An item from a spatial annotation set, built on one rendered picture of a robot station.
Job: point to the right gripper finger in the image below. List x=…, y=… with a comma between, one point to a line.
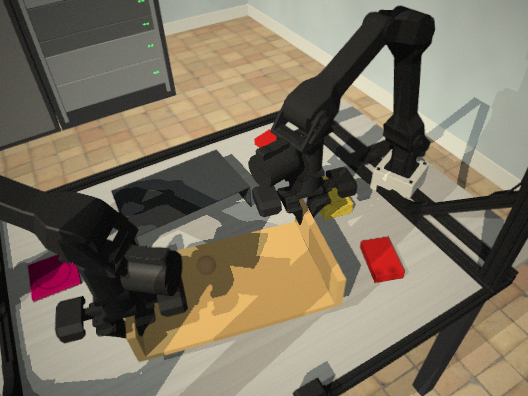
x=297, y=211
x=315, y=205

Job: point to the brown ball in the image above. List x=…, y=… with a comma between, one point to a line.
x=206, y=265

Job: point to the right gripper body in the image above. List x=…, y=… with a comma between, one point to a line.
x=302, y=184

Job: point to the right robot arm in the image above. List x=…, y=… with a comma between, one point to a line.
x=313, y=103

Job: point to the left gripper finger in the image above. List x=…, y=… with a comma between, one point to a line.
x=143, y=321
x=118, y=330

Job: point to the yellow sponge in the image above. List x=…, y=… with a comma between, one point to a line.
x=338, y=206

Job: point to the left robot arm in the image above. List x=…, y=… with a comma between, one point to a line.
x=72, y=224

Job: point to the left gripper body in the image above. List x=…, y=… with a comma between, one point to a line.
x=70, y=314

